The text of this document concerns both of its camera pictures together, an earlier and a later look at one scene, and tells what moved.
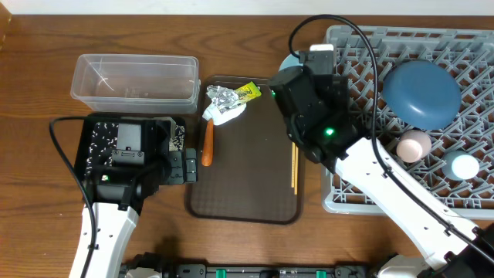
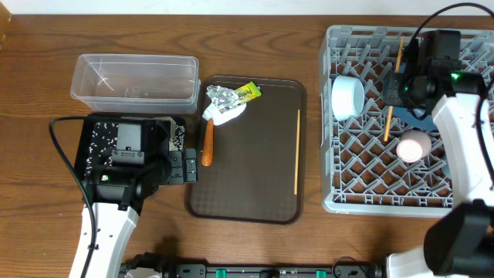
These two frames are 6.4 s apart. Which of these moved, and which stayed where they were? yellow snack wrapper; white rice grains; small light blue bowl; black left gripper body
Moved: small light blue bowl
Stayed: black left gripper body; yellow snack wrapper; white rice grains
